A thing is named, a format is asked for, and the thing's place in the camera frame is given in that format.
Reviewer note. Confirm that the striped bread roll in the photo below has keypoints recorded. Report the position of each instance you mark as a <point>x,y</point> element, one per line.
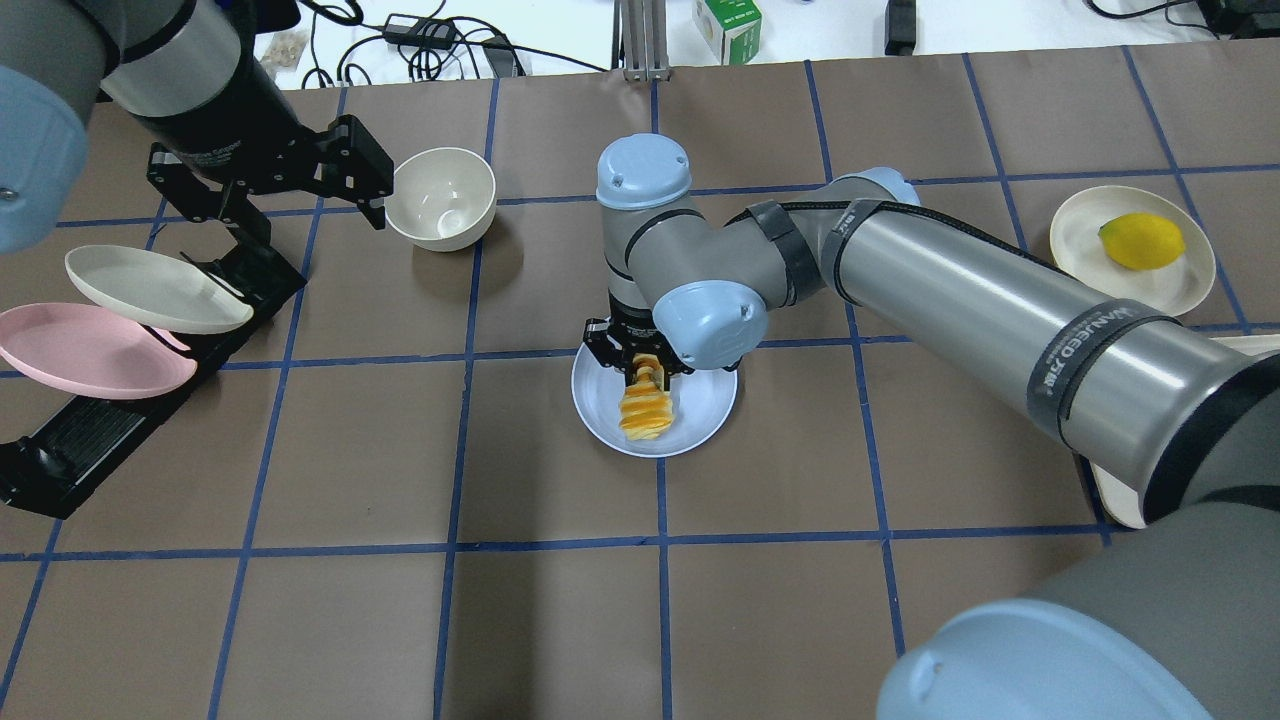
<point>645,412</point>

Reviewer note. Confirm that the black plate rack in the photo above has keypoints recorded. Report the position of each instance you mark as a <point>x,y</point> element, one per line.
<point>150,331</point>

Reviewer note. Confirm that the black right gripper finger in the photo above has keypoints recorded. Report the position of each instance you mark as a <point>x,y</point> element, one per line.
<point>662,378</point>
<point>631,369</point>

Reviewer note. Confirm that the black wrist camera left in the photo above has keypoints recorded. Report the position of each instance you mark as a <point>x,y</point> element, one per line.
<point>346,162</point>

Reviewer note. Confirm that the green white carton box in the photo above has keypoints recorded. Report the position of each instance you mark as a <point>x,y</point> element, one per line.
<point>731,29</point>

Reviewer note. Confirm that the light blue plate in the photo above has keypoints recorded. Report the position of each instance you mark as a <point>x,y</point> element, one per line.
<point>702,402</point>

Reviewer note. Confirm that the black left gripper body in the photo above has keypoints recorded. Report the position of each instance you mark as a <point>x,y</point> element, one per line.
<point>232,118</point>

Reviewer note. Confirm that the white ceramic bowl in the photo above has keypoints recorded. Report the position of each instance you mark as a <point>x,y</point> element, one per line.
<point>444,199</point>

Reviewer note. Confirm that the white plate in rack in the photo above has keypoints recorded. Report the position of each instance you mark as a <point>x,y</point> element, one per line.
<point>155,290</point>

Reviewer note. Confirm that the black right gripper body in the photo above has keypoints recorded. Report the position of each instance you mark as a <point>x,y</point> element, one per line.
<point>633,337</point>

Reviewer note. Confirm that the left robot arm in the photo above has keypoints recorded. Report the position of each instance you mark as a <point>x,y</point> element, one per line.
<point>58,57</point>

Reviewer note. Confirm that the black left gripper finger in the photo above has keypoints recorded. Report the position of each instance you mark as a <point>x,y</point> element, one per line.
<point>231,206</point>
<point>196,198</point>

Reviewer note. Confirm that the white rectangular tray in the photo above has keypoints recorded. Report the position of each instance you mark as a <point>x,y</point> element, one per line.
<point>1121,502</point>

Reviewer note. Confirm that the aluminium frame post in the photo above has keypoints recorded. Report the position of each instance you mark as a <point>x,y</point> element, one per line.
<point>639,44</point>

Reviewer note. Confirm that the pink plate in rack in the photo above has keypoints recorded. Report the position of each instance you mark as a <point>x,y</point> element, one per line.
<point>90,352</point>

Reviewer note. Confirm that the yellow lemon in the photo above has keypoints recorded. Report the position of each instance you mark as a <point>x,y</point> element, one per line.
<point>1142,242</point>

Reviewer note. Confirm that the black power adapter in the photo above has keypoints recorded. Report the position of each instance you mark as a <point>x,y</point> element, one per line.
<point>405,30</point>

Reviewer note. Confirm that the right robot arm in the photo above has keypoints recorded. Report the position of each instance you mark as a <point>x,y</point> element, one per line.
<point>1179,622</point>

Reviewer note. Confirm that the cream round plate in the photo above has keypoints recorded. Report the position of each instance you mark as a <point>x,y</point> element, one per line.
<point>1075,248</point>

